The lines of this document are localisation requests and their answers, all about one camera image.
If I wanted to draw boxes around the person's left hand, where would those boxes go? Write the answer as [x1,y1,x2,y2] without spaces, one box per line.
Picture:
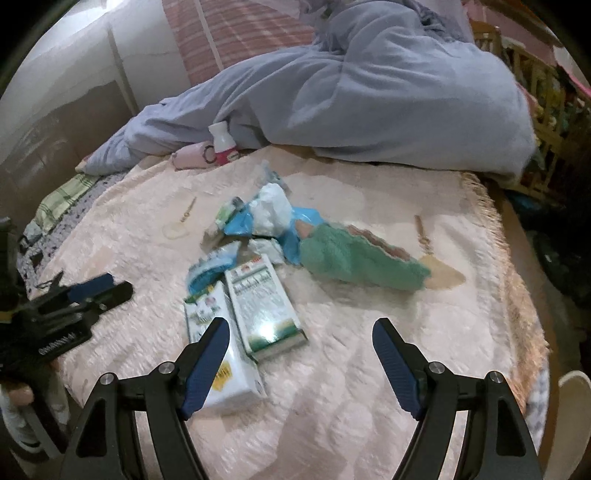
[0,383,35,407]

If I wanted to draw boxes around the pink striped cloth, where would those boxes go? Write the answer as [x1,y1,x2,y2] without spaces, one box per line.
[161,0,319,86]

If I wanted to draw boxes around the teal white snack wrapper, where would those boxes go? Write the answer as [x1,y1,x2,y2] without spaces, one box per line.
[187,242,241,294]

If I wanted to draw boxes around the wooden crib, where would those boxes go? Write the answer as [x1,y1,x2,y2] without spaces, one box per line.
[471,23,591,199]

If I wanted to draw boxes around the white plastic bag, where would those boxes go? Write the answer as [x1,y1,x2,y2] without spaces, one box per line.
[252,182,294,236]

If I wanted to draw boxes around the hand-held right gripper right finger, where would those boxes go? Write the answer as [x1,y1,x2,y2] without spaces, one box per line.
[372,318,543,480]

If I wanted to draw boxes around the small green white packet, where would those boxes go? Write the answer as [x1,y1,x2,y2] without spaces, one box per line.
[203,196,250,241]

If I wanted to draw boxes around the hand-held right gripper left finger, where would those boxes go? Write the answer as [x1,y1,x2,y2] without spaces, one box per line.
[60,318,230,480]

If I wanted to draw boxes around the pink pouch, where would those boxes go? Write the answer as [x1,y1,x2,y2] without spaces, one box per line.
[172,142,218,172]

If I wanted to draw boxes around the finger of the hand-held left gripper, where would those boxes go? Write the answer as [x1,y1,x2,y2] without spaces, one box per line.
[69,282,134,319]
[39,272,116,305]

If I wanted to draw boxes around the white bottle pink label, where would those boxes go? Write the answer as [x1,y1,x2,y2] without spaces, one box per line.
[208,122,241,166]

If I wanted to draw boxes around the grey-blue fleece blanket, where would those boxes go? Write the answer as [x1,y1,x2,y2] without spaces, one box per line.
[83,0,536,185]

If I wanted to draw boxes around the white green milk carton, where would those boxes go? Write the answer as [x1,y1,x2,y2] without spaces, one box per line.
[184,281,269,414]
[225,256,309,361]

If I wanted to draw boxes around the green plaid cloth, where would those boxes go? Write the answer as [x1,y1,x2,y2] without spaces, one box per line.
[21,173,100,241]

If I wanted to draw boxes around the white round stool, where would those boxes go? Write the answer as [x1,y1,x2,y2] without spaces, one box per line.
[551,370,591,462]

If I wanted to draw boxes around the green fuzzy cloth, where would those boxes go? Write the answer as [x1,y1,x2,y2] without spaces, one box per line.
[295,219,432,292]

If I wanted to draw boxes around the blue plastic bag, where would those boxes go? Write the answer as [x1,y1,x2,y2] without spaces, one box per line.
[222,205,333,266]

